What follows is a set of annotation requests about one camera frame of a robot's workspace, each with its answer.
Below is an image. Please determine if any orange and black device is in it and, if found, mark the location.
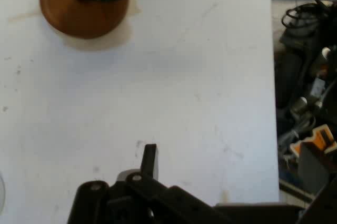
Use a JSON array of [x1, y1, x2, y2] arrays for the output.
[[289, 123, 337, 157]]

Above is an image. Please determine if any grey metal cylinder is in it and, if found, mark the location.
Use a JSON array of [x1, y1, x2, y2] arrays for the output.
[[290, 96, 309, 114]]

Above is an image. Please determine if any grey box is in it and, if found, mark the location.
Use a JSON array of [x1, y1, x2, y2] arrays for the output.
[[297, 142, 333, 196]]

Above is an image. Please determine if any round wooden coaster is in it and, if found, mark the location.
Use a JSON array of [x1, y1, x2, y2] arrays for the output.
[[39, 0, 130, 40]]

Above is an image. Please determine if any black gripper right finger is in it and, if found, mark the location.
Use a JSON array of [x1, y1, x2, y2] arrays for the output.
[[214, 180, 337, 224]]

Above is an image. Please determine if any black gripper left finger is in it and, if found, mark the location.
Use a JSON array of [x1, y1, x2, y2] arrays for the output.
[[67, 143, 232, 224]]

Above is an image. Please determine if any black coiled cable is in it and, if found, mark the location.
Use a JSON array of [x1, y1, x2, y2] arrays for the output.
[[281, 2, 333, 30]]

